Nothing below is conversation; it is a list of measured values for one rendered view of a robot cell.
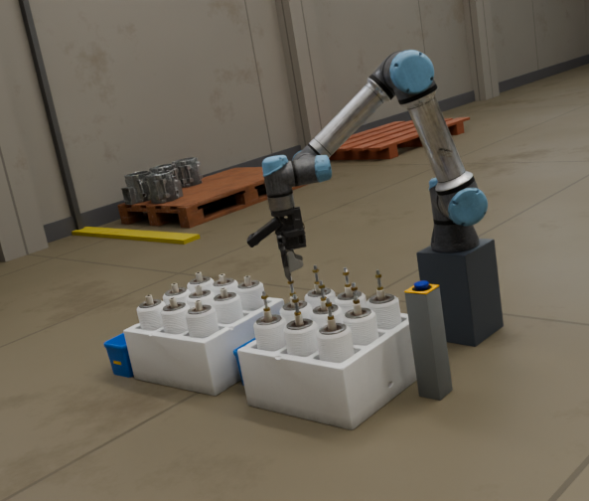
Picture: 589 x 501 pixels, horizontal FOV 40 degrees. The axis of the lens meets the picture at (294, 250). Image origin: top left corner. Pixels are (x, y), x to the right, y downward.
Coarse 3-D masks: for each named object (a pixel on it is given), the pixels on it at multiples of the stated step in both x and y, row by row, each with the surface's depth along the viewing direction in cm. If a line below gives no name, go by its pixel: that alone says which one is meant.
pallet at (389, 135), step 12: (456, 120) 677; (360, 132) 708; (372, 132) 694; (384, 132) 689; (396, 132) 673; (408, 132) 657; (456, 132) 675; (348, 144) 649; (360, 144) 641; (372, 144) 626; (384, 144) 615; (396, 144) 619; (408, 144) 657; (420, 144) 648; (336, 156) 654; (348, 156) 645; (360, 156) 636; (372, 156) 627; (384, 156) 618; (396, 156) 620
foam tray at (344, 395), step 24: (384, 336) 224; (408, 336) 230; (240, 360) 233; (264, 360) 226; (288, 360) 220; (312, 360) 216; (360, 360) 213; (384, 360) 222; (408, 360) 231; (264, 384) 230; (288, 384) 223; (312, 384) 217; (336, 384) 211; (360, 384) 214; (384, 384) 222; (408, 384) 232; (264, 408) 233; (288, 408) 226; (312, 408) 220; (336, 408) 213; (360, 408) 214
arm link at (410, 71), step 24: (384, 72) 231; (408, 72) 220; (432, 72) 221; (408, 96) 224; (432, 96) 225; (432, 120) 227; (432, 144) 229; (432, 168) 235; (456, 168) 231; (456, 192) 231; (480, 192) 231; (456, 216) 232; (480, 216) 233
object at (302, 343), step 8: (304, 328) 220; (312, 328) 221; (288, 336) 222; (296, 336) 220; (304, 336) 220; (312, 336) 221; (288, 344) 223; (296, 344) 221; (304, 344) 221; (312, 344) 221; (288, 352) 224; (296, 352) 222; (304, 352) 221; (312, 352) 222
